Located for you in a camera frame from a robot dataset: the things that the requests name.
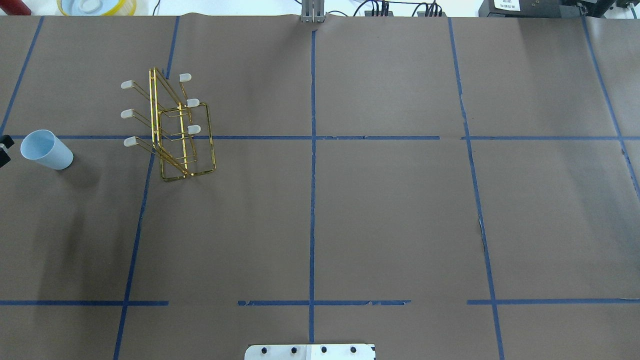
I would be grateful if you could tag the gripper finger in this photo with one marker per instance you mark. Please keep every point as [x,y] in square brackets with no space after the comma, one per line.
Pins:
[4,158]
[6,142]

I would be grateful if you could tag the light blue plastic cup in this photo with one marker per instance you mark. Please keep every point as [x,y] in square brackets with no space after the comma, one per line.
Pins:
[45,148]

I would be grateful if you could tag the yellow bowl with blue plate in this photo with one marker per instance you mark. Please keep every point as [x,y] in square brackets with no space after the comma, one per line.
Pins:
[94,8]

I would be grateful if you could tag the gold wire cup holder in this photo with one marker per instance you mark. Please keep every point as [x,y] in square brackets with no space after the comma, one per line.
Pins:
[175,120]

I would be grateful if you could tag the aluminium frame post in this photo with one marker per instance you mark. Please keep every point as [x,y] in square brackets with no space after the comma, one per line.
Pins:
[312,11]

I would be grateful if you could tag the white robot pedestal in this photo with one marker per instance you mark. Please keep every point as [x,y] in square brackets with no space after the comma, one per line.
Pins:
[331,351]

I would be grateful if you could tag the red bottle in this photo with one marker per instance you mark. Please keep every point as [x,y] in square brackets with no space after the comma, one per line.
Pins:
[15,8]

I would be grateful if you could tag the black computer box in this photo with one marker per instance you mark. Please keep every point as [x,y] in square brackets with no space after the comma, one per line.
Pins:
[528,9]

